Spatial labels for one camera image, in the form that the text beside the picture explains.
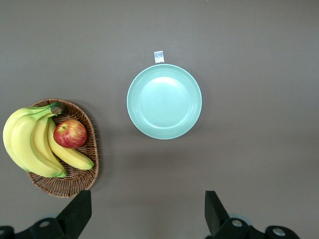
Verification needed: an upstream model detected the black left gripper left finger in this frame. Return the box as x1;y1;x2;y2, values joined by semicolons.
0;190;93;239

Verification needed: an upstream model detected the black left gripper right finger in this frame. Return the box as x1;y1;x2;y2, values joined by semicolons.
204;190;300;239

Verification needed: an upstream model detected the pale green round plate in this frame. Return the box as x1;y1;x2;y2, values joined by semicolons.
126;63;203;140

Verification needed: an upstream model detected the brown wicker basket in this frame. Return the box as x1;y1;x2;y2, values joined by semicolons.
25;98;100;199

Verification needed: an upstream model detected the red apple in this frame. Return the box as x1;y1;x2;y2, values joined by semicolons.
53;119;88;149

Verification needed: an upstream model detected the yellow banana bunch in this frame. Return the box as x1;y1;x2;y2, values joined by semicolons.
2;102;95;178

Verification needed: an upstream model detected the brown table cover sheet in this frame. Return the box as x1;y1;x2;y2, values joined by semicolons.
0;0;319;239

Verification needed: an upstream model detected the small tape piece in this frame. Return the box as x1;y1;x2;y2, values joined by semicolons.
153;50;164;64

